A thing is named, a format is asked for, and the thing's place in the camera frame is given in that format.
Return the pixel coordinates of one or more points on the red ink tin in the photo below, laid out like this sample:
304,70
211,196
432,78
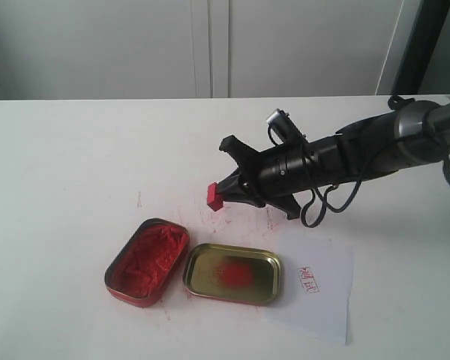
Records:
140,273

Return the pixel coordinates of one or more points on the white cabinet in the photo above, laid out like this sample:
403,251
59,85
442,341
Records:
200,49

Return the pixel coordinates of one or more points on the dark vertical post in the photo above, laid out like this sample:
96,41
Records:
425,33

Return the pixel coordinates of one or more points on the gold tin lid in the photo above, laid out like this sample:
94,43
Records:
233,274

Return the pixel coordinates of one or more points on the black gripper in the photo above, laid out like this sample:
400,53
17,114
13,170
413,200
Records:
264,177

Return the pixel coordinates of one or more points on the red stamp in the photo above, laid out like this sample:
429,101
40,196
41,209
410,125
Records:
214,199

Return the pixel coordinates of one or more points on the white paper sheet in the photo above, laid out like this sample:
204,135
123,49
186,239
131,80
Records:
316,285

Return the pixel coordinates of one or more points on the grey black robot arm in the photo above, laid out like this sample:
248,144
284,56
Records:
307,179

